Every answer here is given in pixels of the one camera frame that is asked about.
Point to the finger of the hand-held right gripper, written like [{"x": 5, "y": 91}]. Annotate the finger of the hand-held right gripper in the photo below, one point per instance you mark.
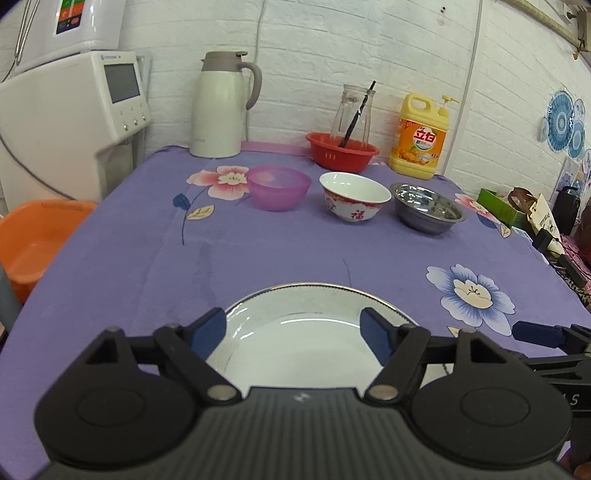
[{"x": 531, "y": 332}]

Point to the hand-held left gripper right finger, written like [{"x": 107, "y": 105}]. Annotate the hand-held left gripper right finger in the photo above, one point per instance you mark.
[{"x": 375, "y": 334}]

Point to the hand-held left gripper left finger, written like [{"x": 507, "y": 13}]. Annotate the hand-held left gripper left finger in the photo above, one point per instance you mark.
[{"x": 210, "y": 330}]

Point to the white dark-rimmed plate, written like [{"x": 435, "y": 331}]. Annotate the white dark-rimmed plate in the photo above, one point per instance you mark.
[{"x": 304, "y": 341}]

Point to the purple floral tablecloth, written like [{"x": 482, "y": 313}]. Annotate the purple floral tablecloth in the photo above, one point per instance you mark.
[{"x": 138, "y": 258}]

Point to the cream tote bag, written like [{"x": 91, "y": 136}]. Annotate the cream tote bag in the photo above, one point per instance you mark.
[{"x": 545, "y": 221}]

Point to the stainless steel bowl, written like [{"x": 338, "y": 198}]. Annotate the stainless steel bowl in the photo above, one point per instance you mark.
[{"x": 425, "y": 217}]

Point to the red and white ceramic bowl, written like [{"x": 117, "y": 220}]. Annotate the red and white ceramic bowl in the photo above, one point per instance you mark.
[{"x": 353, "y": 203}]

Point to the green box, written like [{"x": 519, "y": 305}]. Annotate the green box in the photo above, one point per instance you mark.
[{"x": 494, "y": 203}]

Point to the purple plastic bowl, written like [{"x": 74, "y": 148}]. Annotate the purple plastic bowl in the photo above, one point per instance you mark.
[{"x": 277, "y": 189}]

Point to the red plastic basket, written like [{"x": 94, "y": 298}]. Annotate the red plastic basket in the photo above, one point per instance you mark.
[{"x": 341, "y": 159}]

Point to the orange plastic basket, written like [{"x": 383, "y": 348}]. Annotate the orange plastic basket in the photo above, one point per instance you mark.
[{"x": 37, "y": 249}]

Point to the yellow detergent bottle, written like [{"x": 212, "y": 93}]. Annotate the yellow detergent bottle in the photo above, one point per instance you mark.
[{"x": 418, "y": 143}]

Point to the small blue paper fan decoration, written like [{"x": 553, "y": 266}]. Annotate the small blue paper fan decoration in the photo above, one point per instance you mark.
[{"x": 577, "y": 131}]

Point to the large blue paper fan decoration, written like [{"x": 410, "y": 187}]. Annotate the large blue paper fan decoration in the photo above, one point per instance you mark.
[{"x": 560, "y": 120}]

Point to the white thermos jug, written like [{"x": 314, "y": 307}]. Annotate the white thermos jug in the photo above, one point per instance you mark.
[{"x": 217, "y": 115}]

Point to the black stick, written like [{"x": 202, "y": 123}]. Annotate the black stick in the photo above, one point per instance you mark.
[{"x": 358, "y": 113}]

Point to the clear glass jar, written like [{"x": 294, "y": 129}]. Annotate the clear glass jar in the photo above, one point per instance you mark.
[{"x": 346, "y": 104}]

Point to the white water dispenser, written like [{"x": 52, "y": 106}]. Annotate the white water dispenser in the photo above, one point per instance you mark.
[{"x": 55, "y": 120}]

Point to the wall poster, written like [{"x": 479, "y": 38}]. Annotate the wall poster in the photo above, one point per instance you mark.
[{"x": 575, "y": 173}]

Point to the white wall water purifier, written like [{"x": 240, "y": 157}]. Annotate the white wall water purifier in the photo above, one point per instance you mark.
[{"x": 92, "y": 23}]

